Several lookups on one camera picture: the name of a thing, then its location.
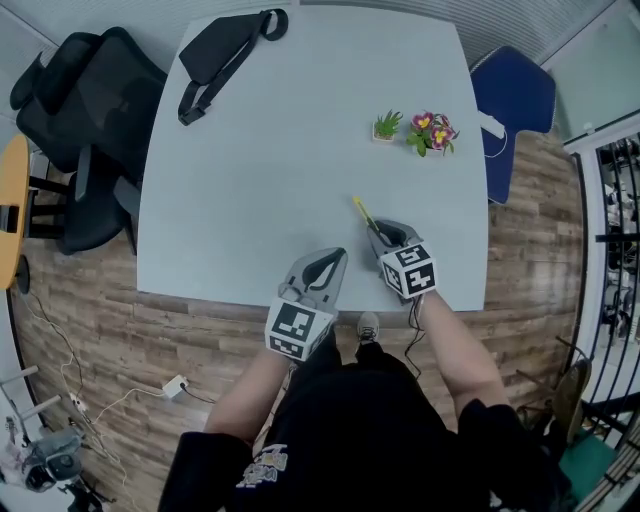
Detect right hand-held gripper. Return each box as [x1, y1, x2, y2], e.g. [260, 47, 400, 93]
[366, 218, 439, 301]

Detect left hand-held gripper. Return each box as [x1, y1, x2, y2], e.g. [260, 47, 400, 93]
[264, 247, 349, 362]

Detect person's right forearm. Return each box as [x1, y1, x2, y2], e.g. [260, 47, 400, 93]
[418, 289, 511, 416]

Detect person's left forearm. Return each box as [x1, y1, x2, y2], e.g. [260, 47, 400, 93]
[203, 344, 294, 444]

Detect person's right shoe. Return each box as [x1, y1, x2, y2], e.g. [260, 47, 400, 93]
[356, 311, 380, 344]

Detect person's black trousers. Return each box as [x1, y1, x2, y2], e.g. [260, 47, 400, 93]
[289, 324, 416, 384]

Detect grey square table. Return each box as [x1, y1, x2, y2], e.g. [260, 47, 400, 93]
[135, 4, 490, 314]

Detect small green succulent pot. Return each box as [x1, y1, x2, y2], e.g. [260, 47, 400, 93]
[371, 109, 404, 144]

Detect pink flowering plant pot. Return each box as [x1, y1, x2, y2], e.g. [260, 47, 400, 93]
[405, 110, 461, 158]

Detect person's black shirt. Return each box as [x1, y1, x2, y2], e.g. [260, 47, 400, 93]
[158, 364, 571, 512]

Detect white floor power adapter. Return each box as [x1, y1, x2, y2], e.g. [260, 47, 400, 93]
[162, 376, 190, 400]

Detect blue chair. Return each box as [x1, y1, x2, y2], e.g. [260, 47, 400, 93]
[469, 45, 558, 205]

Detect black metal railing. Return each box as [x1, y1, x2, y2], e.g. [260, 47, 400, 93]
[569, 134, 640, 441]

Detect round dark stool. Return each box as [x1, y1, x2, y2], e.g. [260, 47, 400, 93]
[514, 337, 594, 446]

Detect black sling bag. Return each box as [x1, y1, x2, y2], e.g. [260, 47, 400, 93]
[177, 8, 290, 127]

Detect frosted glass door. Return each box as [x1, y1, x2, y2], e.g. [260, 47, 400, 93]
[542, 0, 640, 146]

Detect black standing fan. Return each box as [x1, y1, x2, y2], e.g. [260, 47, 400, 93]
[14, 253, 32, 296]

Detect round wooden side table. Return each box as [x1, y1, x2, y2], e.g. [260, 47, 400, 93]
[0, 133, 71, 292]

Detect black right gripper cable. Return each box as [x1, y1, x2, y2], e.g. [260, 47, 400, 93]
[403, 294, 426, 381]

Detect white power strip cable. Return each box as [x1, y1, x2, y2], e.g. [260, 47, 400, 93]
[482, 127, 509, 159]

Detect black adapter cable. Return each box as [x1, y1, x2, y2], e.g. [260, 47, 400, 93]
[182, 382, 217, 404]

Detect white floor cable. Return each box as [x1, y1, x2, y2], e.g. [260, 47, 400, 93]
[92, 387, 166, 426]

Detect thin black floor cable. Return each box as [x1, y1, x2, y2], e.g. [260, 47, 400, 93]
[22, 292, 86, 401]

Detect white stand frame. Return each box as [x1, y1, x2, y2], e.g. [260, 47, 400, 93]
[0, 364, 64, 429]

